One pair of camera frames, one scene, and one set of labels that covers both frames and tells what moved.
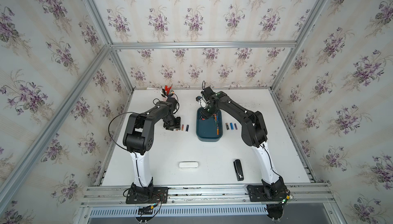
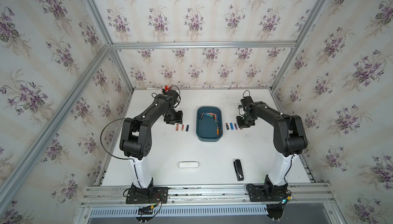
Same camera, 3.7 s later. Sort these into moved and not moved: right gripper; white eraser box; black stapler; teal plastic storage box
Moved: right gripper
Not moved: teal plastic storage box; black stapler; white eraser box
